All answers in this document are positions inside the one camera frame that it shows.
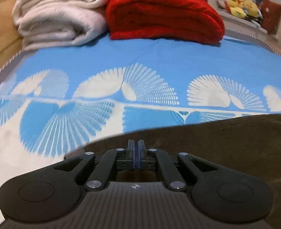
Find dark brown corduroy pants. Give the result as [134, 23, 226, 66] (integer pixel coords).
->
[66, 114, 281, 228]

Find blue white patterned bedsheet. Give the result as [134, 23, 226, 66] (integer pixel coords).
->
[0, 33, 281, 222]

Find folded cream white quilt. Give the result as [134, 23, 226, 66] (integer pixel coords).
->
[12, 0, 109, 51]

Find yellow plush toy pile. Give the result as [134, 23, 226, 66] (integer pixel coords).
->
[218, 0, 263, 20]

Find folded red fuzzy blanket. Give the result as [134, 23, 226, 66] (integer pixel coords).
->
[105, 0, 225, 44]

